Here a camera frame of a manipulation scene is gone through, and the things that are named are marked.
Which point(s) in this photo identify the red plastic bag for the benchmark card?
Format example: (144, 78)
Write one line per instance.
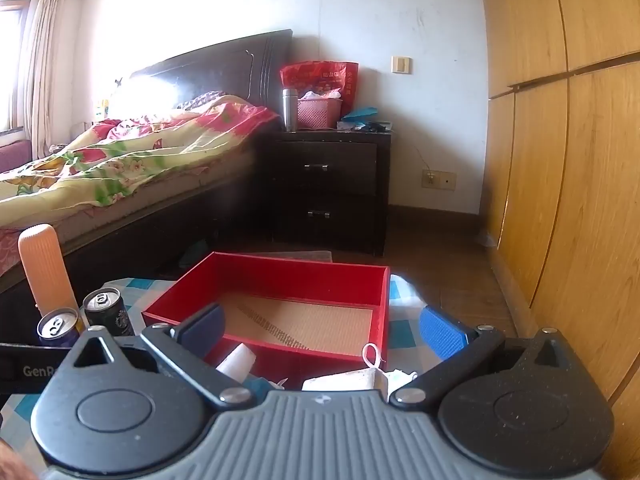
(325, 77)

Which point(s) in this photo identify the light blue plush toy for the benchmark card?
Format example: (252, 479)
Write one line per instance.
(261, 386)

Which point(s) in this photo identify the dark wooden nightstand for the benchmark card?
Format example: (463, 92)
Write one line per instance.
(325, 190)

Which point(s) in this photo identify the maroon bench cushion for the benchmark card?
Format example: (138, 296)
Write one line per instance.
(15, 156)

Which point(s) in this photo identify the steel thermos flask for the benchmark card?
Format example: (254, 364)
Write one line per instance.
(289, 110)

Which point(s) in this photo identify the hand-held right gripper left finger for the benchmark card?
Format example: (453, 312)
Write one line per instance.
(202, 324)

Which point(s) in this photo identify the orange ribbed bottle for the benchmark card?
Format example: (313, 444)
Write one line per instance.
(45, 270)

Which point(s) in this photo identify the beige wall switch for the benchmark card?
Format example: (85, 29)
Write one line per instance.
(401, 64)

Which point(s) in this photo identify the grey pillow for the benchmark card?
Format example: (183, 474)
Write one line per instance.
(200, 100)

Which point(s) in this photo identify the black drink can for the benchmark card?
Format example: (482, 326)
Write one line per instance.
(110, 312)

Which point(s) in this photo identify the person's left forearm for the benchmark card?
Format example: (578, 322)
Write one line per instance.
(7, 462)

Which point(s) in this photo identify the blue white checkered tablecloth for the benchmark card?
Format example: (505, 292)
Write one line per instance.
(20, 410)

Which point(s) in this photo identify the window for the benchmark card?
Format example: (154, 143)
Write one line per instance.
(11, 65)

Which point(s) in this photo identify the beige wall outlet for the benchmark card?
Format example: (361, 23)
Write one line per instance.
(440, 180)

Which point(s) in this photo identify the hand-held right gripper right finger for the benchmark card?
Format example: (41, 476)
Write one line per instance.
(442, 332)

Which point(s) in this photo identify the pink plastic basket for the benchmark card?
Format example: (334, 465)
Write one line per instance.
(320, 114)

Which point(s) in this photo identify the beige curtain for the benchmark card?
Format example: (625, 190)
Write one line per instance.
(42, 70)

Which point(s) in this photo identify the teal paper packet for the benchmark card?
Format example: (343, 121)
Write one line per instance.
(360, 114)

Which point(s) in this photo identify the blue drink can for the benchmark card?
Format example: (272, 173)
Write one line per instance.
(56, 327)

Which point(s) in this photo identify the light blue face mask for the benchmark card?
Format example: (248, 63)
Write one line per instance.
(400, 379)

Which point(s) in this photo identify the dark wooden bed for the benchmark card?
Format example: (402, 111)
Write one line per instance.
(150, 220)

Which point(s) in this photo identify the wooden wardrobe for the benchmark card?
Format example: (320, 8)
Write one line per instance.
(575, 160)

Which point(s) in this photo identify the bed with floral quilt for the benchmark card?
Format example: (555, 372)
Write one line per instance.
(125, 155)

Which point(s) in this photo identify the white sponge block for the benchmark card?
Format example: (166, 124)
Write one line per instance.
(340, 382)

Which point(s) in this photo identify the red cardboard box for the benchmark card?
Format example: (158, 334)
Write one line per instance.
(305, 280)

